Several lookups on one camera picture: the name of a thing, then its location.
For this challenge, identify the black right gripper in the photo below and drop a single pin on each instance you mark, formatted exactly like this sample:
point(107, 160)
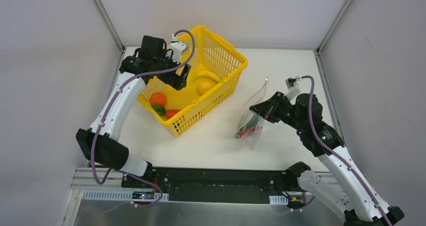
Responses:
point(276, 108)

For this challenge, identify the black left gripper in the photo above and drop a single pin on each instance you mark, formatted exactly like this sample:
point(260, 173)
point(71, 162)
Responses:
point(176, 77)

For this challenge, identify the yellow lemon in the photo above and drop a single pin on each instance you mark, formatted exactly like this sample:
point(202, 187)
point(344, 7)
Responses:
point(204, 85)

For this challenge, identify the dark green cucumber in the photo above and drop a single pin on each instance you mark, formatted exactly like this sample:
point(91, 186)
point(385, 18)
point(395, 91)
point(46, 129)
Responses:
point(254, 120)

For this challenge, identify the clear zip top bag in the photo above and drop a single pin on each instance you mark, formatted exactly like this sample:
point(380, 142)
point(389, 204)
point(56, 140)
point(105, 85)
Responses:
point(245, 114)

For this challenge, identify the orange tangerine with leaf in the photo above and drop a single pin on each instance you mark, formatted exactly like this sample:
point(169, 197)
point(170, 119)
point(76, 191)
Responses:
point(158, 103)

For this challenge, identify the red chili pepper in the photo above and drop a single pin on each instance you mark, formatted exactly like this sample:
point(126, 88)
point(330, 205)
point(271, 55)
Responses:
point(245, 132)

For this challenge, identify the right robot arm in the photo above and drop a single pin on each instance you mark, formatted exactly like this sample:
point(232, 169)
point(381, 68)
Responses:
point(356, 202)

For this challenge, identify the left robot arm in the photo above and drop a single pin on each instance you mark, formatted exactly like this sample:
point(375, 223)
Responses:
point(154, 59)

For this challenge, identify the yellow banana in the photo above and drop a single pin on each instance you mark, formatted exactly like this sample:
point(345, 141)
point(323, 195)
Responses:
point(207, 74)

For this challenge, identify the yellow plastic basket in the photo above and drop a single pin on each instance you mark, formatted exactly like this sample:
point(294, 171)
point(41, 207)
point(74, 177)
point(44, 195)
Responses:
point(212, 54)

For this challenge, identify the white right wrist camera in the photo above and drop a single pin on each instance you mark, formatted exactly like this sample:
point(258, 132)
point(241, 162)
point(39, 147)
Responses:
point(293, 87)

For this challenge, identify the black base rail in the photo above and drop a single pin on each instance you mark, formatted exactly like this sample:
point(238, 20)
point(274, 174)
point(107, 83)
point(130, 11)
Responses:
point(222, 186)

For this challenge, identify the white slotted cable duct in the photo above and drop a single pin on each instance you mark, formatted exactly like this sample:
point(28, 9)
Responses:
point(124, 195)

